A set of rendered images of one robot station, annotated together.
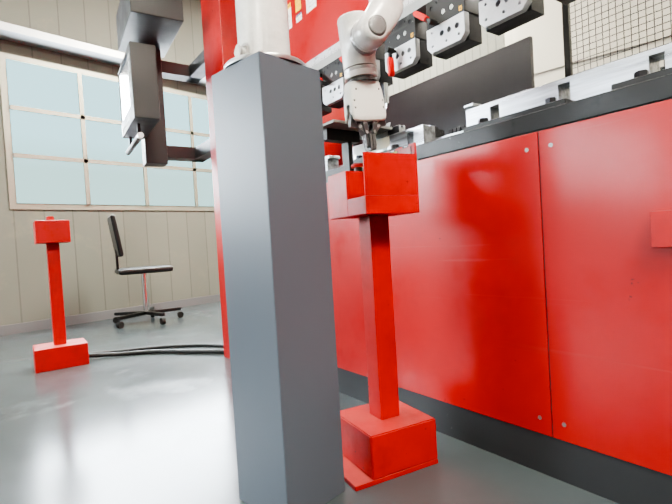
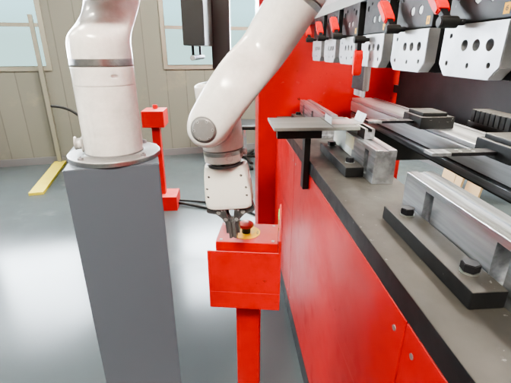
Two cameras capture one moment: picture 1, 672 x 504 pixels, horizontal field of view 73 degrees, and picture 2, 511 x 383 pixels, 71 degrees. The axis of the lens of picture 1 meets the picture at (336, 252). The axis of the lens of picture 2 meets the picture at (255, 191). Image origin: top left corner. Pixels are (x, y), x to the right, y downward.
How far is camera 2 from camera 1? 1.00 m
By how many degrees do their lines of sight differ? 37
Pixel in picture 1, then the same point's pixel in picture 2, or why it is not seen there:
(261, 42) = (88, 140)
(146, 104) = (192, 32)
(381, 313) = (244, 367)
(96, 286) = not seen: hidden behind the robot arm
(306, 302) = (143, 368)
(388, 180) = (239, 279)
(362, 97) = (216, 187)
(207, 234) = not seen: hidden behind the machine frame
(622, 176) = not seen: outside the picture
